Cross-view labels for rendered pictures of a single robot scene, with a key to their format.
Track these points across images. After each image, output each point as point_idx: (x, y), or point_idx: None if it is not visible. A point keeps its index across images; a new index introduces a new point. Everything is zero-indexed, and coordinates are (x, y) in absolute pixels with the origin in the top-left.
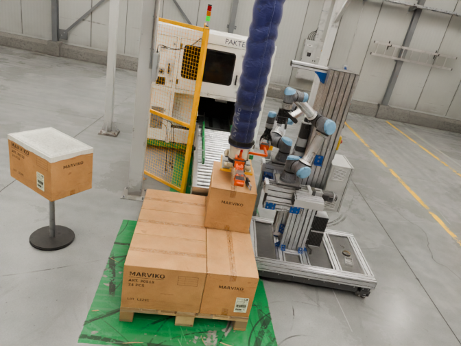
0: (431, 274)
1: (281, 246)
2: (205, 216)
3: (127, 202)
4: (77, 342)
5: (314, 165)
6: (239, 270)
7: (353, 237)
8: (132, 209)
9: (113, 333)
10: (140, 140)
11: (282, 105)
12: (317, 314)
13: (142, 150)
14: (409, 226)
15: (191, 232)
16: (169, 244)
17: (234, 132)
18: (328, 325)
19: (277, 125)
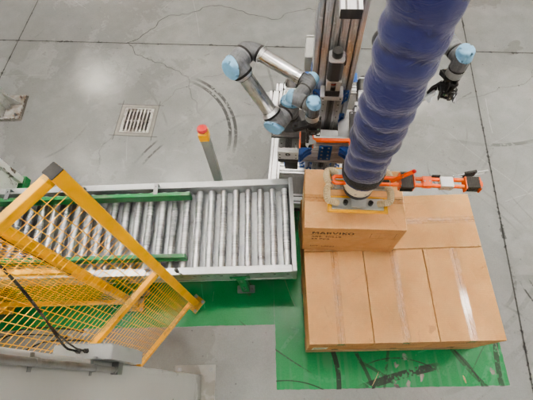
0: (302, 32)
1: (335, 167)
2: (380, 248)
3: (222, 394)
4: (509, 385)
5: (357, 81)
6: (463, 213)
7: (285, 84)
8: (244, 380)
9: (486, 351)
10: (174, 382)
11: (458, 78)
12: (397, 154)
13: (180, 377)
14: (208, 17)
15: (409, 267)
16: (446, 293)
17: (382, 174)
18: (408, 147)
19: (265, 104)
